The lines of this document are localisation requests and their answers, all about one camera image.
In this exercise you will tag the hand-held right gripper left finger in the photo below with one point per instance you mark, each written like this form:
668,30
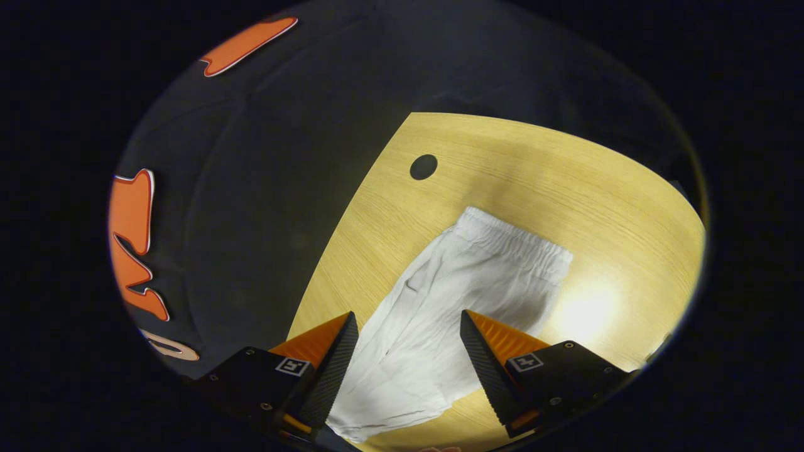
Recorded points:
333,376

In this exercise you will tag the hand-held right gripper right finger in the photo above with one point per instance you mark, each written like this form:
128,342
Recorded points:
487,370

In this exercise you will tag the white jeans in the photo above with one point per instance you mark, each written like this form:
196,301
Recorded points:
452,295

